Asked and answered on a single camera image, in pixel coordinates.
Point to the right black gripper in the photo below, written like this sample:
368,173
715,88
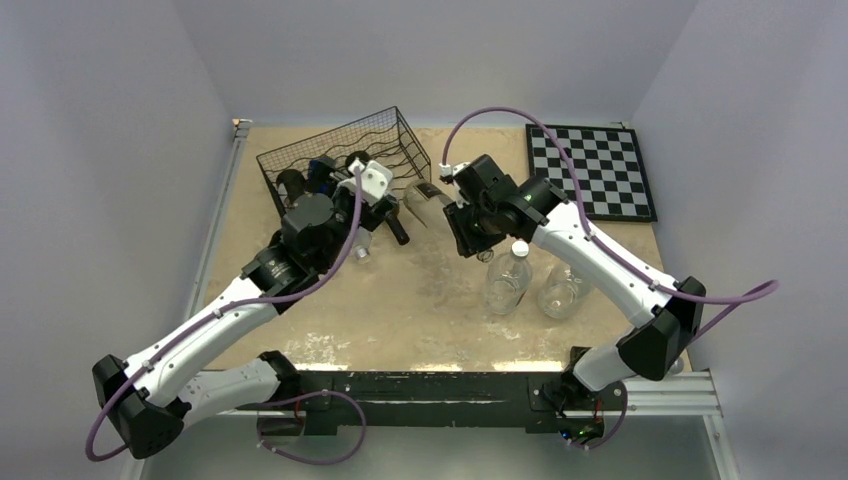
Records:
468,241

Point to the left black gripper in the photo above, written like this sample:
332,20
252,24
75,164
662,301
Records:
369,216

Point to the clear glass bottle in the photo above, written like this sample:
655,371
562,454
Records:
450,230

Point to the blue square glass bottle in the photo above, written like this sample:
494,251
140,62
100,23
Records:
322,177

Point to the clear bottle white cap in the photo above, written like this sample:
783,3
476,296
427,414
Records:
509,276
563,292

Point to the green wine bottle gold label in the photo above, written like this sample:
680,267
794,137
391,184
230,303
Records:
290,185

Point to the dark brown wine bottle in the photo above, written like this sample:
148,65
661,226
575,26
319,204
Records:
392,220

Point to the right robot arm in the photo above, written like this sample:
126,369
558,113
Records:
663,312

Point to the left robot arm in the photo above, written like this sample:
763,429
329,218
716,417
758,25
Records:
150,398

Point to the black white chessboard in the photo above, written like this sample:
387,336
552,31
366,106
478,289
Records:
609,168

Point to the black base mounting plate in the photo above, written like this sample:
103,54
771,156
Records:
534,401

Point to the black silver microphone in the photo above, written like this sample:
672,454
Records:
677,366

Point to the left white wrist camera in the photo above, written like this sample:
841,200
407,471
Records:
375,179

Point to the black wire wine rack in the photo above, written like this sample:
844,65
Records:
385,135

